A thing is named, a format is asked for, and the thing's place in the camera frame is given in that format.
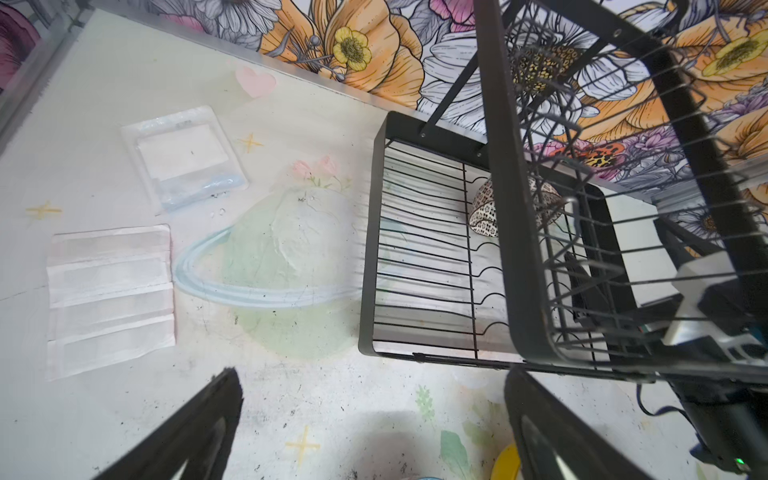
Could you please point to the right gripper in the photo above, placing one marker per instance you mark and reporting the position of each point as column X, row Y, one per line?
column 661, row 287

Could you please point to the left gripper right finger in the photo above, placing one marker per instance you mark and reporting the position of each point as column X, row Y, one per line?
column 554, row 443

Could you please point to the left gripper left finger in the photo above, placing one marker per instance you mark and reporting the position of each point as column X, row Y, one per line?
column 194, row 443

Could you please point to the black white patterned bowl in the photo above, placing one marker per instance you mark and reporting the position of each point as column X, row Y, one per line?
column 541, row 206

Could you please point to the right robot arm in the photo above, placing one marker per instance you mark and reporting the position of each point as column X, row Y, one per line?
column 725, row 401

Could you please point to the yellow bowl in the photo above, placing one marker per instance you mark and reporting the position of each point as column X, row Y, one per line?
column 507, row 465

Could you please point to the clear ribbed plastic packet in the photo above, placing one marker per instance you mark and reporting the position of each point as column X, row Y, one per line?
column 111, row 298

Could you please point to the clear square plastic packet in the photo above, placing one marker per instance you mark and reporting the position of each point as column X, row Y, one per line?
column 183, row 158

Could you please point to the black wire dish rack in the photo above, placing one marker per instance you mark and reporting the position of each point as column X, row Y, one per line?
column 584, row 193

